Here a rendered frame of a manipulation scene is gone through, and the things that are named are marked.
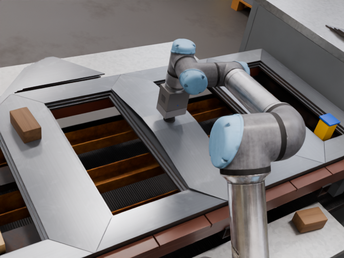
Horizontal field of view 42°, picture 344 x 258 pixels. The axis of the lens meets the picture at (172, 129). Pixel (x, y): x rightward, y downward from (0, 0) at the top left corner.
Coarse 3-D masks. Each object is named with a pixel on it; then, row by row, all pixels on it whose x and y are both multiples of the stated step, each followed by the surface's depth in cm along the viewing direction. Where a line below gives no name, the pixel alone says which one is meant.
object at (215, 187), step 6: (210, 180) 142; (216, 180) 142; (222, 180) 143; (192, 186) 138; (198, 186) 139; (204, 186) 139; (210, 186) 140; (216, 186) 140; (222, 186) 141; (204, 192) 137; (210, 192) 138; (216, 192) 138; (222, 192) 139
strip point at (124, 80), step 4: (120, 76) 180; (124, 76) 180; (128, 76) 181; (132, 76) 181; (120, 80) 177; (124, 80) 178; (128, 80) 178; (132, 80) 178; (136, 80) 179; (140, 80) 179; (144, 80) 180; (148, 80) 180; (116, 84) 174; (120, 84) 175; (124, 84) 175; (128, 84) 175; (112, 88) 172
